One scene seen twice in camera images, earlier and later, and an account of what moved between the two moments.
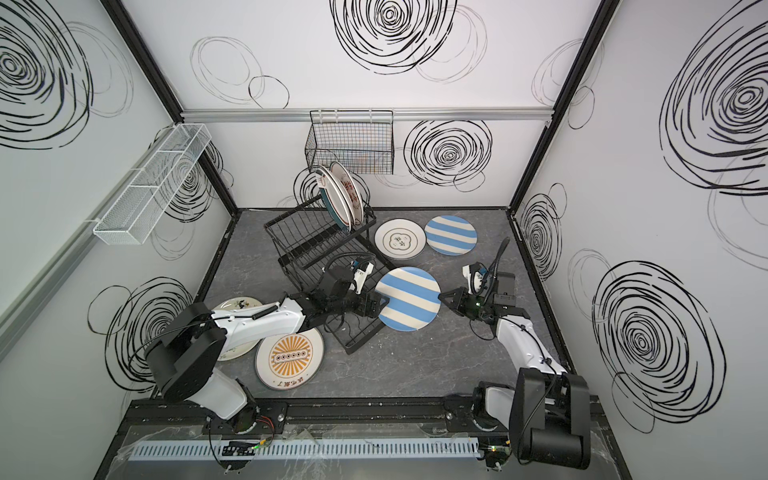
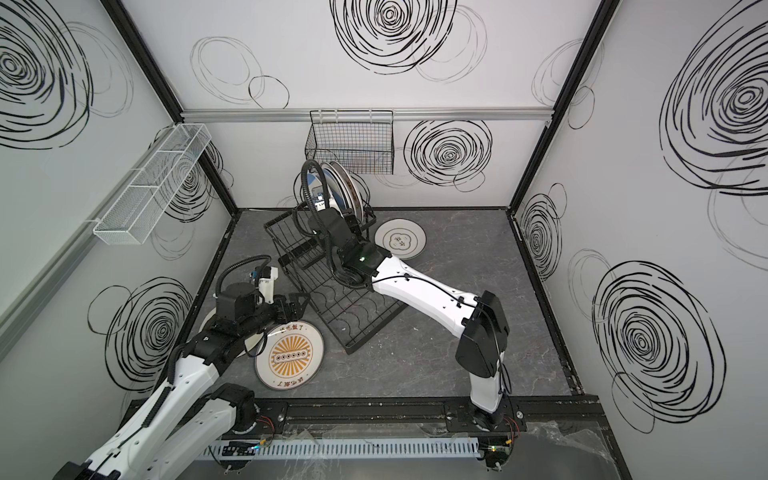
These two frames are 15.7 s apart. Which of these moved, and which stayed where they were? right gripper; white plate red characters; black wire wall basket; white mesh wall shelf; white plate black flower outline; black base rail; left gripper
Moved: right gripper; left gripper
Stayed: white plate red characters; black wire wall basket; black base rail; white mesh wall shelf; white plate black flower outline
